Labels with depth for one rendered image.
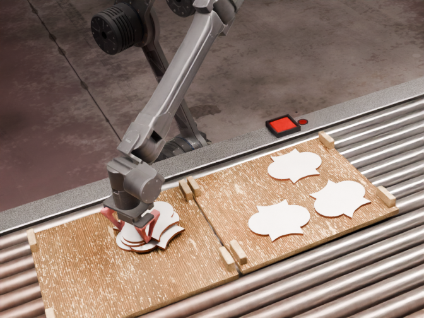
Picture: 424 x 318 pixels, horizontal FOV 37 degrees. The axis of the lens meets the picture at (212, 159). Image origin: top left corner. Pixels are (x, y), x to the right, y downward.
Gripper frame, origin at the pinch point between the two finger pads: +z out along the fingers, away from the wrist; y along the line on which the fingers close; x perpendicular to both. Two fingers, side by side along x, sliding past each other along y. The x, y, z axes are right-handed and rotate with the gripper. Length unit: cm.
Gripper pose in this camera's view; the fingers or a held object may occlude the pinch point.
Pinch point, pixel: (134, 232)
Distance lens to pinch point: 147.7
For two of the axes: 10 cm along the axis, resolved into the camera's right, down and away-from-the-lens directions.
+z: 0.9, 8.1, 5.9
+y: -8.1, -2.8, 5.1
